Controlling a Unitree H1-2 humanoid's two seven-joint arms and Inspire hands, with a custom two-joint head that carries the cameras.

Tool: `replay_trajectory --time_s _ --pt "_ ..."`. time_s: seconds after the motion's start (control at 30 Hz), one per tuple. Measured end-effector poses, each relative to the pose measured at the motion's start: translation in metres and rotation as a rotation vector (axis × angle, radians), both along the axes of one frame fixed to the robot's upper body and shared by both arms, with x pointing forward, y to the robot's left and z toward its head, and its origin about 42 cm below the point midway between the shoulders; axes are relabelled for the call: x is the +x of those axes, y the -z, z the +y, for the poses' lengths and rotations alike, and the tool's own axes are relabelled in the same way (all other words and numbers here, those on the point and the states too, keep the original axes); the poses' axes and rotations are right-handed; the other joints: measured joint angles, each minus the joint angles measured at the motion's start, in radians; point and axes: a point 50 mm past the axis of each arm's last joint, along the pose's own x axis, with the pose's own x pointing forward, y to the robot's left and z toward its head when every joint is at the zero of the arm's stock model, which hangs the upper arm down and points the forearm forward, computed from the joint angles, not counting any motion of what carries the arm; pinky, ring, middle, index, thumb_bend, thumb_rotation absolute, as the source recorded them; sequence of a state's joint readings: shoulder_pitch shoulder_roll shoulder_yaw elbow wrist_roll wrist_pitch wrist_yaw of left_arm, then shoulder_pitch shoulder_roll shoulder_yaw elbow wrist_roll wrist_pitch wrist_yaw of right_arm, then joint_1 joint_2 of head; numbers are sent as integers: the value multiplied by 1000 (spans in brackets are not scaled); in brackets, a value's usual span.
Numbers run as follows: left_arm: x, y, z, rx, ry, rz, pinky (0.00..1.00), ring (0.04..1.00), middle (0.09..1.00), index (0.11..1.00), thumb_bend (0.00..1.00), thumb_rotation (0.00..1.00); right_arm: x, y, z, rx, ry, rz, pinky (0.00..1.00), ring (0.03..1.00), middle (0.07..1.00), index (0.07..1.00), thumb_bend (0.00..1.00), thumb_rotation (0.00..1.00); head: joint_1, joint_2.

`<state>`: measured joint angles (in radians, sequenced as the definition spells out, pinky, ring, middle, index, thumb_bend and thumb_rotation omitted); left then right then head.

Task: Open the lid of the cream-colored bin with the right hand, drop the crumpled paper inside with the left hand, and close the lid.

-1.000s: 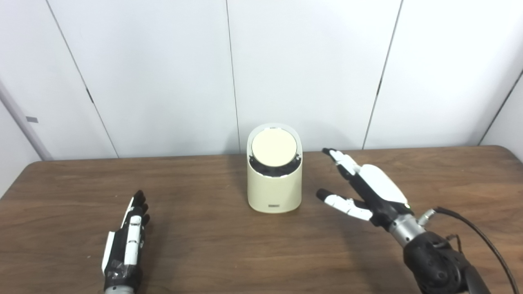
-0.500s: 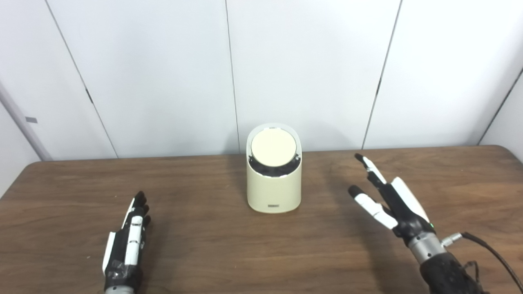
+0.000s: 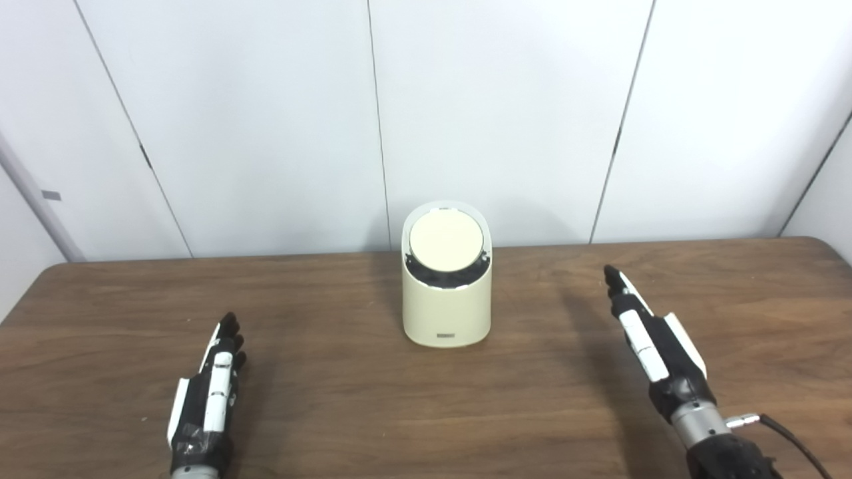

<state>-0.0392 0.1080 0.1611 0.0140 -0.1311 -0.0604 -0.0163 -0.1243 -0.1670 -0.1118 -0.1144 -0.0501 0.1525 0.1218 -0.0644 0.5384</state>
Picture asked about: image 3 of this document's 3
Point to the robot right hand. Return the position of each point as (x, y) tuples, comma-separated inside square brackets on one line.
[(655, 352)]

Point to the round cream bin lid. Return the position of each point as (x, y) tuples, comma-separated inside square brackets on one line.
[(446, 241)]

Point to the gray wall corner strip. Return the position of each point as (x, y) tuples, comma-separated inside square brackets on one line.
[(36, 206)]

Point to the small gray wall tag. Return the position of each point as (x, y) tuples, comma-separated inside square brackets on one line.
[(51, 195)]

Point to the cream-colored bin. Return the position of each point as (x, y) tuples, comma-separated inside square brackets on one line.
[(446, 309)]

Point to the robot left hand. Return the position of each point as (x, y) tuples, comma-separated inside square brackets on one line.
[(210, 399)]

